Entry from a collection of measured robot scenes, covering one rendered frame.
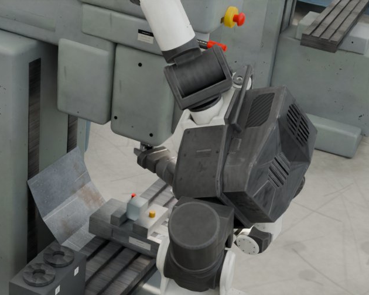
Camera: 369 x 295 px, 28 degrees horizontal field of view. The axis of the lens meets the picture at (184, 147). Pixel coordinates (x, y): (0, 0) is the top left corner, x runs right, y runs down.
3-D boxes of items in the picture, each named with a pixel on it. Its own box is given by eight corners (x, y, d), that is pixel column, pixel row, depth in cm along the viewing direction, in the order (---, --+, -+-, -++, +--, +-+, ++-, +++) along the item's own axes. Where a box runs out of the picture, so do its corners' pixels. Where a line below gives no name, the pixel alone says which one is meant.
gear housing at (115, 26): (209, 39, 233) (214, 9, 228) (176, 61, 213) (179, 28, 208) (118, 14, 244) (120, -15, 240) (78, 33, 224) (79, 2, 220)
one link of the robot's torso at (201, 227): (216, 256, 153) (236, 183, 161) (157, 241, 155) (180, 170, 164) (217, 301, 177) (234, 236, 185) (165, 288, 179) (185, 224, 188)
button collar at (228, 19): (236, 25, 217) (239, 5, 214) (228, 30, 212) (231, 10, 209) (230, 23, 217) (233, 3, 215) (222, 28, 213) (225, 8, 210)
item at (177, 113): (187, 132, 238) (194, 72, 228) (181, 137, 235) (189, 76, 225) (176, 129, 239) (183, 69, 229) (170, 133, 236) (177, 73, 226)
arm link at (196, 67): (207, 33, 171) (229, 85, 176) (203, 26, 179) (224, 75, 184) (161, 54, 172) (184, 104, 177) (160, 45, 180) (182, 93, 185)
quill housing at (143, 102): (186, 127, 248) (197, 38, 233) (158, 151, 231) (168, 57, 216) (137, 112, 254) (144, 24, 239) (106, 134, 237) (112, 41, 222)
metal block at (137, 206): (147, 214, 256) (148, 199, 253) (138, 222, 251) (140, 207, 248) (134, 209, 258) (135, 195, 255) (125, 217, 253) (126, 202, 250)
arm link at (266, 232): (286, 236, 231) (293, 186, 216) (268, 264, 223) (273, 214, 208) (253, 222, 236) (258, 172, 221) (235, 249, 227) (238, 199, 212)
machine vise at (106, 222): (195, 245, 258) (199, 219, 253) (176, 267, 246) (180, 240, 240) (110, 213, 270) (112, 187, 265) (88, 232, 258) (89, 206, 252)
